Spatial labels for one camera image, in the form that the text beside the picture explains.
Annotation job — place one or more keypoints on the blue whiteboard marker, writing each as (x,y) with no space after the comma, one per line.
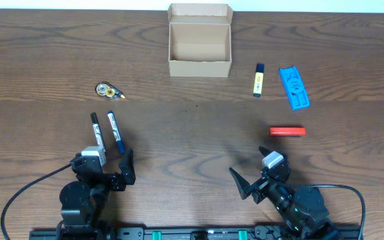
(116,132)

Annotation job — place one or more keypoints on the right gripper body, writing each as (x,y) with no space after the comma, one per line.
(258,184)

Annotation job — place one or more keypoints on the cardboard box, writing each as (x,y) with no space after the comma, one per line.
(199,40)

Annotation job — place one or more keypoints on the black mounting rail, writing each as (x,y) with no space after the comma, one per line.
(262,232)

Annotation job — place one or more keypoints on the correction tape dispenser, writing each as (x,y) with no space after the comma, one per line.
(107,90)

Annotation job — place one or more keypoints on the red stapler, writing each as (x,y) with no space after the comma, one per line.
(287,131)

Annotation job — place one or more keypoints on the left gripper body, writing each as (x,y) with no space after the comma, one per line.
(108,180)

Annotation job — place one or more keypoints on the blue plastic tool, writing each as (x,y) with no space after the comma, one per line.
(294,88)

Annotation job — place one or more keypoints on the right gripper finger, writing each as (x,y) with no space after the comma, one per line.
(244,187)
(264,151)

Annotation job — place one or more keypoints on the black whiteboard marker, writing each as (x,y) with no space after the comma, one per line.
(97,131)

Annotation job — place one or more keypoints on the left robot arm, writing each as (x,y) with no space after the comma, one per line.
(83,200)

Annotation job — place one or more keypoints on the yellow highlighter pen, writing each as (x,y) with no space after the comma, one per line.
(258,80)

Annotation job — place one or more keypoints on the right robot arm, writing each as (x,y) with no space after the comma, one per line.
(302,208)

